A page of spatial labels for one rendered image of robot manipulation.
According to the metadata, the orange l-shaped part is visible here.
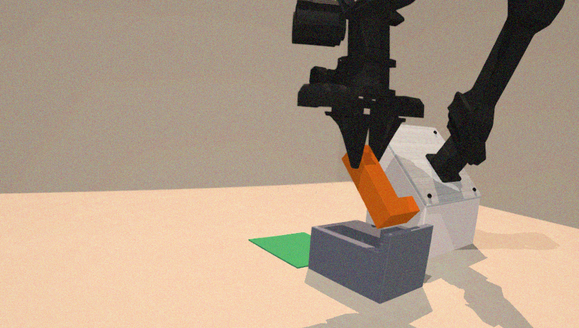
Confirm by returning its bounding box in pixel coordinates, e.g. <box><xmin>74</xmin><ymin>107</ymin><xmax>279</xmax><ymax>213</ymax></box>
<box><xmin>341</xmin><ymin>145</ymin><xmax>420</xmax><ymax>229</ymax></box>

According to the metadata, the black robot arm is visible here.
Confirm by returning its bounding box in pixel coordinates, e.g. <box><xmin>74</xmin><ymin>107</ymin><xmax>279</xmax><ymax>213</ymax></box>
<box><xmin>292</xmin><ymin>0</ymin><xmax>565</xmax><ymax>182</ymax></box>

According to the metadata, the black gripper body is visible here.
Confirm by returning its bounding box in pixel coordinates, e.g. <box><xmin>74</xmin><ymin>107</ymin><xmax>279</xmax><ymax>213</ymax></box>
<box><xmin>297</xmin><ymin>46</ymin><xmax>425</xmax><ymax>118</ymax></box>

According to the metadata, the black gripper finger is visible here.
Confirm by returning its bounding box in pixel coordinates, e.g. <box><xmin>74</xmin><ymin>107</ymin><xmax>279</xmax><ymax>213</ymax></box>
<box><xmin>369</xmin><ymin>116</ymin><xmax>406</xmax><ymax>162</ymax></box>
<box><xmin>324</xmin><ymin>111</ymin><xmax>371</xmax><ymax>169</ymax></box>

